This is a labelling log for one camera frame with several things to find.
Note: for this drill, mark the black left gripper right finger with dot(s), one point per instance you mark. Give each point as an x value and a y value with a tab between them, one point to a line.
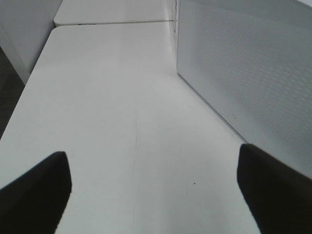
279	197

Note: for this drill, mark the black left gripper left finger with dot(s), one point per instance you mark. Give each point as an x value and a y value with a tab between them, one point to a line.
34	202

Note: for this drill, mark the white microwave door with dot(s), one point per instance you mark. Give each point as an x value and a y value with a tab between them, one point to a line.
251	60

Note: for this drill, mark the white microwave oven body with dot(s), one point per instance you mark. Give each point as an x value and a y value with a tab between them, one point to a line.
173	18

